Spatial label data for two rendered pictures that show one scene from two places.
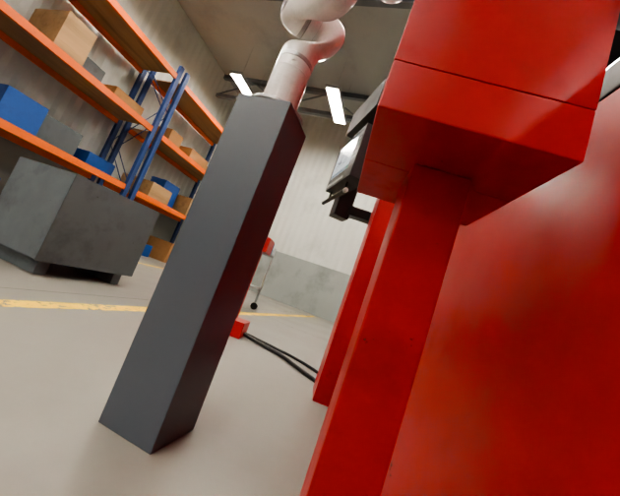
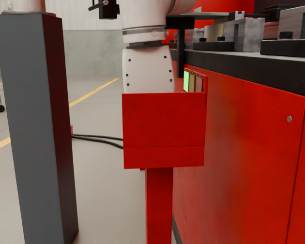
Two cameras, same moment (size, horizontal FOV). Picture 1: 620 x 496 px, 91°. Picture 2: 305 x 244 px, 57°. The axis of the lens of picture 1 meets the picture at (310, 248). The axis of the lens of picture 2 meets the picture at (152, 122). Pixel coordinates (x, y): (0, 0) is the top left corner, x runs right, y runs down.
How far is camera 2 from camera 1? 49 cm
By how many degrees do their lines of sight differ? 26
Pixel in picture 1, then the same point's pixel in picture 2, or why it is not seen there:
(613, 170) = (230, 126)
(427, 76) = (139, 151)
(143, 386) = (41, 229)
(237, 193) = (37, 100)
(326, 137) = not seen: outside the picture
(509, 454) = (215, 228)
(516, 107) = (175, 153)
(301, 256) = (84, 26)
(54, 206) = not seen: outside the picture
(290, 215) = not seen: outside the picture
